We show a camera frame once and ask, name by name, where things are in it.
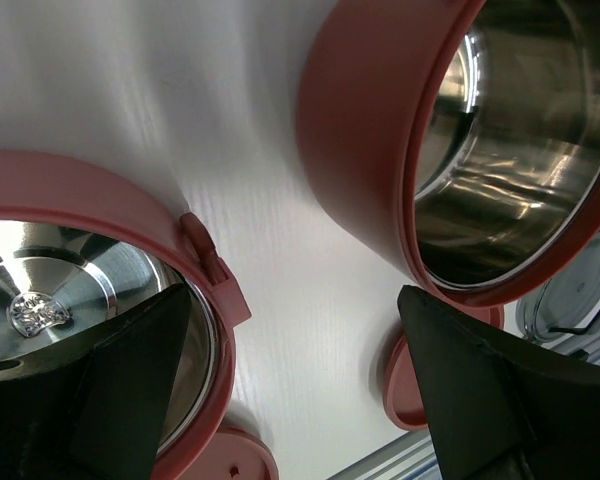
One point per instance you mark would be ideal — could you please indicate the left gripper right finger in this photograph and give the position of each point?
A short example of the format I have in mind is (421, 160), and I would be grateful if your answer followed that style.
(499, 407)

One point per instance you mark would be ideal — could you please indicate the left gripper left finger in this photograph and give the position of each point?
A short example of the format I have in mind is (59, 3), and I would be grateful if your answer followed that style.
(93, 406)

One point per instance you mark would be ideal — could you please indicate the dark red lid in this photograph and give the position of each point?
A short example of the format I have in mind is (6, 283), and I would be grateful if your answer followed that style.
(233, 454)
(405, 380)

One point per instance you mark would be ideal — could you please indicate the pink steel bowl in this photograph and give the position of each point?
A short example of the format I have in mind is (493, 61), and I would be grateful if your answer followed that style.
(56, 189)

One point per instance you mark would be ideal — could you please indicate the dark red steel bowl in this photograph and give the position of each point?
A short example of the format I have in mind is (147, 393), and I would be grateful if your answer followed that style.
(458, 140)

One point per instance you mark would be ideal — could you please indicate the grey transparent lid with handle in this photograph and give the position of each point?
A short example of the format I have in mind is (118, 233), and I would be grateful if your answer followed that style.
(567, 305)

